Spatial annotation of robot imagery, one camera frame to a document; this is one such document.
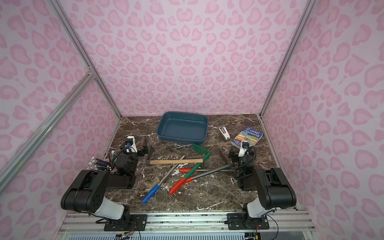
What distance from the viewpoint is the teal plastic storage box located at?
109 centimetres

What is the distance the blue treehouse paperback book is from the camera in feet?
3.37

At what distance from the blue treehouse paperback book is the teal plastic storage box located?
0.21 meters
